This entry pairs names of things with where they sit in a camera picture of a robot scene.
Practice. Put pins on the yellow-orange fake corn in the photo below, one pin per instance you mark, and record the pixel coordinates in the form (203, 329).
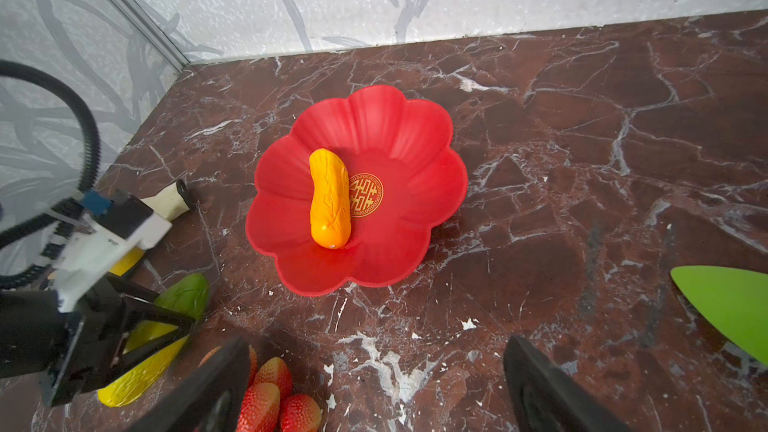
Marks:
(330, 216)

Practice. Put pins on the red flower-shaped fruit bowl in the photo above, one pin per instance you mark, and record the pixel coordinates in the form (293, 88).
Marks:
(405, 180)

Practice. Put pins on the green-yellow fake cucumber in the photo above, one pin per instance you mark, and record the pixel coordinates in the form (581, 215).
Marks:
(189, 297)

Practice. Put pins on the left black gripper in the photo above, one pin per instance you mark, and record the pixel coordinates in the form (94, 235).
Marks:
(115, 326)

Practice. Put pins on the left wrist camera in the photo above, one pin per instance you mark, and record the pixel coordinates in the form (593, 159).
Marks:
(114, 229)

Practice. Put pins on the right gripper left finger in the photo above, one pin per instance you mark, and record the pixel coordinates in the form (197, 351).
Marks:
(209, 399)

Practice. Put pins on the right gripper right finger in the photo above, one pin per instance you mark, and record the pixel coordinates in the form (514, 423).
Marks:
(544, 398)

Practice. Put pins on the red fake strawberry bunch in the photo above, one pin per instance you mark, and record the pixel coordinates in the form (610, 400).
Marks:
(269, 403)

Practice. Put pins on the green yellow-handled trowel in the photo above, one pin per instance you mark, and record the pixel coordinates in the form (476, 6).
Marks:
(732, 300)

